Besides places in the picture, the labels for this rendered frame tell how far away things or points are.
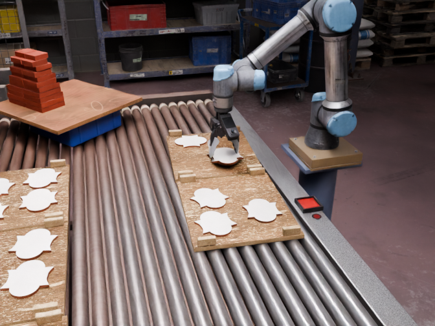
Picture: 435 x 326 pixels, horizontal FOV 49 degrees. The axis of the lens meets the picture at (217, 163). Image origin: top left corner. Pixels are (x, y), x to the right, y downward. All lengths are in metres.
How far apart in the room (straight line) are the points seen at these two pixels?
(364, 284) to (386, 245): 1.77
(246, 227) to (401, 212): 2.12
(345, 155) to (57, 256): 1.21
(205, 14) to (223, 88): 4.21
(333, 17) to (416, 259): 1.77
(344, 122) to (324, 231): 0.52
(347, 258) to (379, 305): 0.20
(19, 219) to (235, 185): 0.75
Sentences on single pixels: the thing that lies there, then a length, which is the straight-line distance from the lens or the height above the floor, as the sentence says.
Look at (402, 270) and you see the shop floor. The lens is 3.00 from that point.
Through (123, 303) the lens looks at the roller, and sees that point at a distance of 1.32.
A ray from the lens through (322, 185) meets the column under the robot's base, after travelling 2.17.
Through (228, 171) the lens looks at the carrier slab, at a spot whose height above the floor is 0.94.
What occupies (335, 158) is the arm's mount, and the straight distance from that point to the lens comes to 2.04.
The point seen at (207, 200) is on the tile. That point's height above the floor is 0.94.
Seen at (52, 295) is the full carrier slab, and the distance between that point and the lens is 1.36.
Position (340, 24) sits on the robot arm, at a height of 1.48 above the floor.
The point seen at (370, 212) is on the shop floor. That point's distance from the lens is 3.45.
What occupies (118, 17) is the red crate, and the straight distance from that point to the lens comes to 5.76.
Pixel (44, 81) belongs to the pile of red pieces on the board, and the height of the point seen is 1.18.
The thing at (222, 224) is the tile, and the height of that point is 0.94.
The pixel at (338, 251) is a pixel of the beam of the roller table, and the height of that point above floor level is 0.92.
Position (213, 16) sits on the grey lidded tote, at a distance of 5.99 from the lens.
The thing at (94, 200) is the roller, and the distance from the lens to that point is 1.75.
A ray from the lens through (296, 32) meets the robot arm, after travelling 1.91.
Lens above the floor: 1.82
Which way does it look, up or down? 28 degrees down
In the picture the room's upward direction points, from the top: straight up
